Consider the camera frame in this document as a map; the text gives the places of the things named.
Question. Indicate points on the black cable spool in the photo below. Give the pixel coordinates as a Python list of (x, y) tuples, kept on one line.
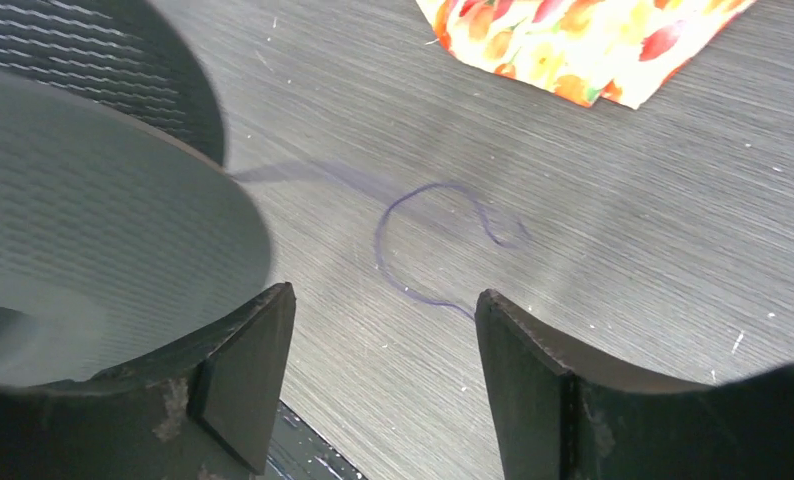
[(119, 229)]

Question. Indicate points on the orange floral cloth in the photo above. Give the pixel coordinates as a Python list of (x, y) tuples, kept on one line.
[(581, 50)]

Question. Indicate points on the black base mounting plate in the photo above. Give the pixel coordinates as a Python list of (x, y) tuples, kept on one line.
[(298, 452)]

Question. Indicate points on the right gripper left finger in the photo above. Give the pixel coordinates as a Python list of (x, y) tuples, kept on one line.
[(201, 407)]

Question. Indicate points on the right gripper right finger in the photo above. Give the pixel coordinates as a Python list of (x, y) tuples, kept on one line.
[(563, 409)]

